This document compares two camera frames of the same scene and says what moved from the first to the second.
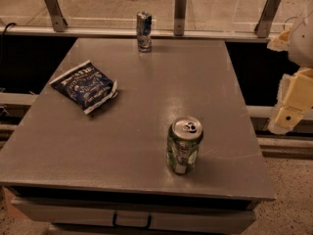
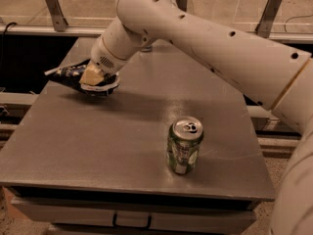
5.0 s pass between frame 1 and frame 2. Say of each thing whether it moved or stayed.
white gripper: moved
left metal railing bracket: stayed
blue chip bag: moved
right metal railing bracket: stayed
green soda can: stayed
